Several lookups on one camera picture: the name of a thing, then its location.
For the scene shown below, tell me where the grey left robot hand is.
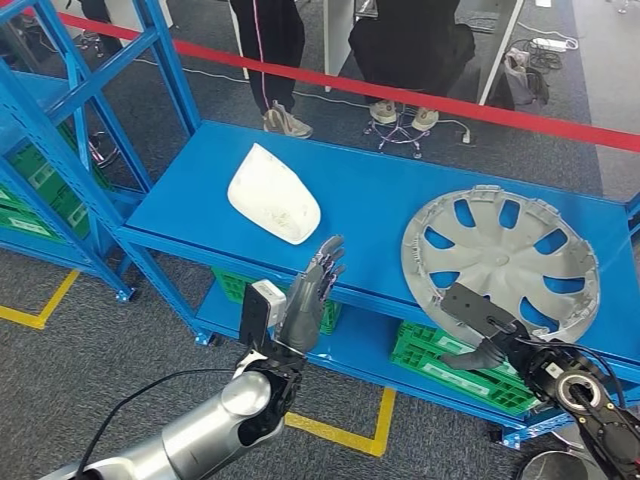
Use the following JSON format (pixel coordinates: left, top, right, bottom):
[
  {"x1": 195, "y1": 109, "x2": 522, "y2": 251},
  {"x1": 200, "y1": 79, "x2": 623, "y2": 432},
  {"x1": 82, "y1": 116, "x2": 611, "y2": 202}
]
[{"x1": 279, "y1": 235, "x2": 347, "y2": 354}]

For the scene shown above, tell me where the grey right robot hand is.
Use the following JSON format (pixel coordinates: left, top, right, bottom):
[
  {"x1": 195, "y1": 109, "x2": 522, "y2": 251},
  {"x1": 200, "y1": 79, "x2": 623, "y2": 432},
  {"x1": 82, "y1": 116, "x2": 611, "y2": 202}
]
[{"x1": 438, "y1": 334, "x2": 509, "y2": 374}]

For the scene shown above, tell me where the grey plastic wheel hubcap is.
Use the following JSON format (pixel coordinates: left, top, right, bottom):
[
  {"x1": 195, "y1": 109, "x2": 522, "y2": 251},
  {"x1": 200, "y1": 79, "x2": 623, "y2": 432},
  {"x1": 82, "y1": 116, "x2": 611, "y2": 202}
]
[{"x1": 400, "y1": 185, "x2": 601, "y2": 347}]

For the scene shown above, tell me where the long blue metal shelf rack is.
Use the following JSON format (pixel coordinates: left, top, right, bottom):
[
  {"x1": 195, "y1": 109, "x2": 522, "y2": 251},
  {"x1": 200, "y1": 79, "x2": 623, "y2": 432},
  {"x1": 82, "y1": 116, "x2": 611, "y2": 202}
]
[{"x1": 0, "y1": 0, "x2": 640, "y2": 452}]

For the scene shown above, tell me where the tall blue metal shelf rack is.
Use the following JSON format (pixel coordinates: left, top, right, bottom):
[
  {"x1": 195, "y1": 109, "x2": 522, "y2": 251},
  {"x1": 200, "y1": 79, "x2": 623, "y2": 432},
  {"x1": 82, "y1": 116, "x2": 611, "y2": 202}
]
[{"x1": 0, "y1": 66, "x2": 146, "y2": 303}]

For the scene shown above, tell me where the green plastic crate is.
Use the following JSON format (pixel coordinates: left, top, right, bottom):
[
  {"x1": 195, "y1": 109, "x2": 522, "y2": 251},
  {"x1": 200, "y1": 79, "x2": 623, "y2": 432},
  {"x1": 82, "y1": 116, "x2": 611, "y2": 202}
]
[
  {"x1": 0, "y1": 185, "x2": 61, "y2": 243},
  {"x1": 7, "y1": 122, "x2": 113, "y2": 241},
  {"x1": 211, "y1": 266, "x2": 343, "y2": 336},
  {"x1": 389, "y1": 321, "x2": 551, "y2": 419}
]

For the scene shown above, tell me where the white plastic mirror cover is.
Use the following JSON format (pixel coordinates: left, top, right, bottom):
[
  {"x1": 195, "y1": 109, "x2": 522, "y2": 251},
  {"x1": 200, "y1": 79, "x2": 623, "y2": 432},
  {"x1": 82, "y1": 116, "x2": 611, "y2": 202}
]
[{"x1": 226, "y1": 142, "x2": 322, "y2": 246}]

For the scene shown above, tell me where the metal stool base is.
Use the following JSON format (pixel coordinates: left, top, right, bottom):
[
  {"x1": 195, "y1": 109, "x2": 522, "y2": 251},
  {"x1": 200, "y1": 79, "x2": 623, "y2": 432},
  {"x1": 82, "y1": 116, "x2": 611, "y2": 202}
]
[{"x1": 364, "y1": 105, "x2": 432, "y2": 160}]

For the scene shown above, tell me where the red barrier tape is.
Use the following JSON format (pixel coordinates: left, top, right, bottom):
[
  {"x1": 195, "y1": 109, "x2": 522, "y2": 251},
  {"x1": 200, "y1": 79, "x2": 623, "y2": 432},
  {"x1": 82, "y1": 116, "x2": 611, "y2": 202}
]
[{"x1": 22, "y1": 6, "x2": 640, "y2": 155}]

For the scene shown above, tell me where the person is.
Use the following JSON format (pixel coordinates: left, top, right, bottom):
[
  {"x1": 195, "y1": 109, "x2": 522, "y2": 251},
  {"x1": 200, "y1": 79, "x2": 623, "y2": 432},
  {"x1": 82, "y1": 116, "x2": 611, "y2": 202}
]
[
  {"x1": 229, "y1": 0, "x2": 315, "y2": 140},
  {"x1": 348, "y1": 0, "x2": 477, "y2": 132}
]

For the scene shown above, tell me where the grey bag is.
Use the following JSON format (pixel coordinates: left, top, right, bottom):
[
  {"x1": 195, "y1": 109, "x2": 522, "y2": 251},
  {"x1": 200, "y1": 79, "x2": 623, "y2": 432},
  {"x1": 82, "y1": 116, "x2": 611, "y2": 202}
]
[{"x1": 502, "y1": 47, "x2": 550, "y2": 107}]

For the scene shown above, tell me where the black chair base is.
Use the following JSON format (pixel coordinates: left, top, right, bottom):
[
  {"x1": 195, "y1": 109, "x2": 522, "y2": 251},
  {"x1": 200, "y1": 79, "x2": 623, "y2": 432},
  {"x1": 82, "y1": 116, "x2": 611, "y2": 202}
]
[{"x1": 87, "y1": 129, "x2": 122, "y2": 168}]

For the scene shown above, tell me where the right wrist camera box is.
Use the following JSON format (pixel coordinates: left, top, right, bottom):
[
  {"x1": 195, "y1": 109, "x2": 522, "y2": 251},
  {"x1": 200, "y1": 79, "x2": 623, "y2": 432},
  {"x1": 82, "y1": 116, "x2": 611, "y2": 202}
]
[{"x1": 439, "y1": 283, "x2": 521, "y2": 339}]

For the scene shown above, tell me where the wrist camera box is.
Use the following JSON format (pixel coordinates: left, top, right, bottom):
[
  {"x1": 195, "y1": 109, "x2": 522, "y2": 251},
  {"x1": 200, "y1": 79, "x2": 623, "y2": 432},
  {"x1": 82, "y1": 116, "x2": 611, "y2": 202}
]
[
  {"x1": 238, "y1": 279, "x2": 288, "y2": 352},
  {"x1": 439, "y1": 283, "x2": 521, "y2": 339}
]

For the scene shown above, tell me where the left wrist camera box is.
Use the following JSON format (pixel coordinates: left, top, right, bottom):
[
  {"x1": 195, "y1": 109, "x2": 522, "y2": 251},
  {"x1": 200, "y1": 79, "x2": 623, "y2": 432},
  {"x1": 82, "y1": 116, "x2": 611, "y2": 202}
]
[{"x1": 238, "y1": 279, "x2": 288, "y2": 352}]

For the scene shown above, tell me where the white floor cable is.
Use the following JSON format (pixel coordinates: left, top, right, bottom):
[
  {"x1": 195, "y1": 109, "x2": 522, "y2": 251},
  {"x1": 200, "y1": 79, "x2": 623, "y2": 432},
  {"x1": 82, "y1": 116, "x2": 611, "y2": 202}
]
[{"x1": 134, "y1": 58, "x2": 472, "y2": 146}]

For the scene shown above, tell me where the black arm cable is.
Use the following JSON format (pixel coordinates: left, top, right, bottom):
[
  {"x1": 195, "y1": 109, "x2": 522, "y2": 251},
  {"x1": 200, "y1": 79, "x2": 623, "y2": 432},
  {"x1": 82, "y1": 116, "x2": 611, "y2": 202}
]
[{"x1": 75, "y1": 368, "x2": 236, "y2": 480}]

